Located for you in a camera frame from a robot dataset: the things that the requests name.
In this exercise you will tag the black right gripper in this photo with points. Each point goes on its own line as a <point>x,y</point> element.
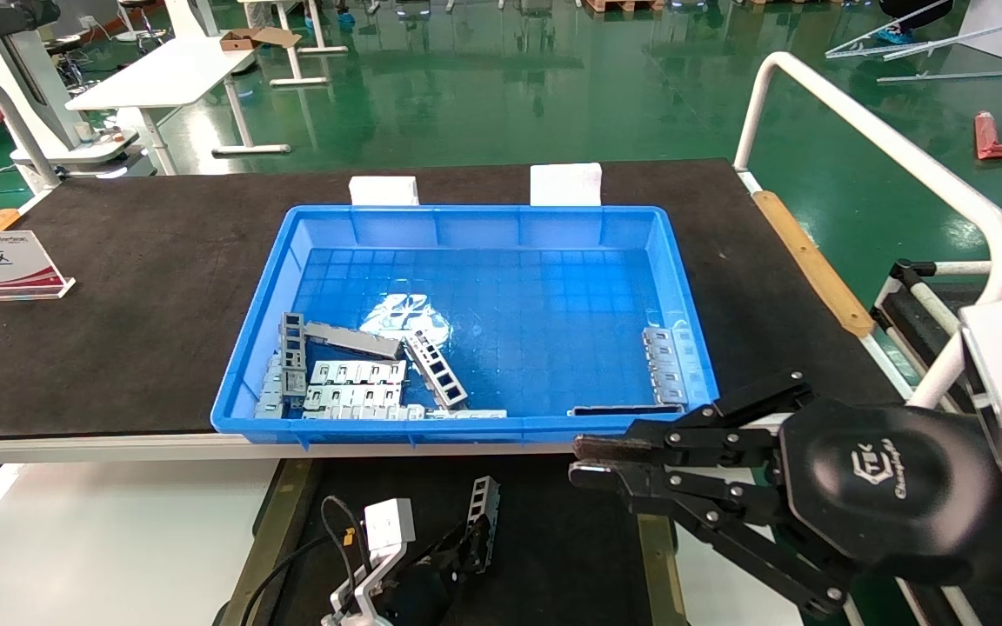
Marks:
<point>884,487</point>

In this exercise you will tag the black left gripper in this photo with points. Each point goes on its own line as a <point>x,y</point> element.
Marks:
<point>423,596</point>

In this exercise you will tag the silver metal part square holes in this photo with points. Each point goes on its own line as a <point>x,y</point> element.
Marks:
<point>484,500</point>
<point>410,341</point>

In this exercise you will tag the black container with brass edges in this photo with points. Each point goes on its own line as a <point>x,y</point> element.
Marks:
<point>553,539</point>

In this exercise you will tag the silver notched metal part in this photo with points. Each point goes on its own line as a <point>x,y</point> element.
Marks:
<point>651,365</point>

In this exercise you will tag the long silver metal part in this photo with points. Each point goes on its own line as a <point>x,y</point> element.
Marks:
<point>466,414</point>

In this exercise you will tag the silver slotted metal part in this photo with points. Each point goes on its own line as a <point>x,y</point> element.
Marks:
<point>327,380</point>
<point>318,402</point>

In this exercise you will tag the grey clipped metal part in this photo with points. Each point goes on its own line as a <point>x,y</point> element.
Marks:
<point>270,396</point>

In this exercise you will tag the grey ladder-shaped metal part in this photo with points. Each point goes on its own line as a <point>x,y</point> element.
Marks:
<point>293,335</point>

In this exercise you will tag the crouching person in black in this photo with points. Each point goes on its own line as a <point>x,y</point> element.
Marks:
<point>910,17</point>

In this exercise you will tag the long wooden strip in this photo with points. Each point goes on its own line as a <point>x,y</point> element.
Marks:
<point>810,261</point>

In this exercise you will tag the black cart with white tube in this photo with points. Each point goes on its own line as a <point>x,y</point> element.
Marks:
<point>910,309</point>

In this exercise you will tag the blue plastic bin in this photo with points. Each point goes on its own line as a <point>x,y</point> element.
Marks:
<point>501,261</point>

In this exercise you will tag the large white foam block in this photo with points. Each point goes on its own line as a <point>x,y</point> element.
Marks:
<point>565,184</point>

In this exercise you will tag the small white foam block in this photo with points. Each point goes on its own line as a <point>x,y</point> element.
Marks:
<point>384,191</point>

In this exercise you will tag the white tube railing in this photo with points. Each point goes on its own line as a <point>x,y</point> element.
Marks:
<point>858,122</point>

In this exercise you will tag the black felt table mat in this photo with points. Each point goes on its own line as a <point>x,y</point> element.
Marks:
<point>162,261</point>

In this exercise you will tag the wooden pallet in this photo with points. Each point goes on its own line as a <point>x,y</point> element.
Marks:
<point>623,5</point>

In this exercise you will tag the person with blue shoe covers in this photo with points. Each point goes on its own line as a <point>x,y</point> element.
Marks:
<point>344,17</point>

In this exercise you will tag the open cardboard box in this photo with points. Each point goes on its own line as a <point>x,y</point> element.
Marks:
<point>244,39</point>

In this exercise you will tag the white table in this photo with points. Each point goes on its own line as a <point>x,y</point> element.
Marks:
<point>170,74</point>

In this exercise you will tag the grey curved tube railing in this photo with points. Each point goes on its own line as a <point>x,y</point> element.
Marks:
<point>5,104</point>

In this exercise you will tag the white machine column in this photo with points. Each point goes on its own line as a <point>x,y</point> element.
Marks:
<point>31,78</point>

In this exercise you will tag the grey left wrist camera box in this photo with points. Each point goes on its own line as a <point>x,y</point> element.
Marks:
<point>390,522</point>

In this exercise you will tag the aluminium rail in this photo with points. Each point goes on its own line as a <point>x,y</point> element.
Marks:
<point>962,76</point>
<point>971,36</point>
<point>879,31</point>

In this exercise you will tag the white table frame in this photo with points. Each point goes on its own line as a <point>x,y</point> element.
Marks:
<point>299,82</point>

